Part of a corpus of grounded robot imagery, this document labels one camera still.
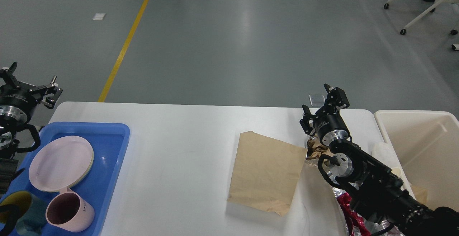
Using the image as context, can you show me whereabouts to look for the crumpled brown paper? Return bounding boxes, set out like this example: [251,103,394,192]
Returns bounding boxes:
[305,136,332,161]

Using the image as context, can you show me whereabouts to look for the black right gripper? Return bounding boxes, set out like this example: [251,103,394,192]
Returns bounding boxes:
[300,84,350,146]

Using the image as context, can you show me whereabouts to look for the pink plate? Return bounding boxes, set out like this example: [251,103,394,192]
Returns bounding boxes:
[28,135,94,192]

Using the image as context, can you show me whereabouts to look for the pink mug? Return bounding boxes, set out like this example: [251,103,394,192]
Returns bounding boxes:
[45,187,95,233]

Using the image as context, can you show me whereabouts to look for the white plastic bin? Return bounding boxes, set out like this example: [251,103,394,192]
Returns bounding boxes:
[374,110,459,211]

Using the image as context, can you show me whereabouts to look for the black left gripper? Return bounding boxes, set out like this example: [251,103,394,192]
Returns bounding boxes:
[0,62,63,125]

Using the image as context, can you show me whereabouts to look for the dark green mug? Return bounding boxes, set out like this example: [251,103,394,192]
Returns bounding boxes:
[0,190,48,236]

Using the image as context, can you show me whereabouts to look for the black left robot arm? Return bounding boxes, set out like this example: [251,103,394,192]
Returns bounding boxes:
[0,62,63,195]

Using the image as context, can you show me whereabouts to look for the red foil wrapper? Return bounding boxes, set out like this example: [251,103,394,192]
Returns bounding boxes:
[337,192,372,236]

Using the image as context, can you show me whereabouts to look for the grey floor plate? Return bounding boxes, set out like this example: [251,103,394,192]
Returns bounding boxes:
[309,94,326,108]

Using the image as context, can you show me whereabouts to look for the yellow plate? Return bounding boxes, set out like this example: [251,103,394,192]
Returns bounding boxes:
[44,144,94,192]

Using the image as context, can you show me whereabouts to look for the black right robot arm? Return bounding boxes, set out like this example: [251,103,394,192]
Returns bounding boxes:
[300,84,459,236]

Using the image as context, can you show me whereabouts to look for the brown paper bag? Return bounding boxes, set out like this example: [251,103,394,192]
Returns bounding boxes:
[227,131,307,216]

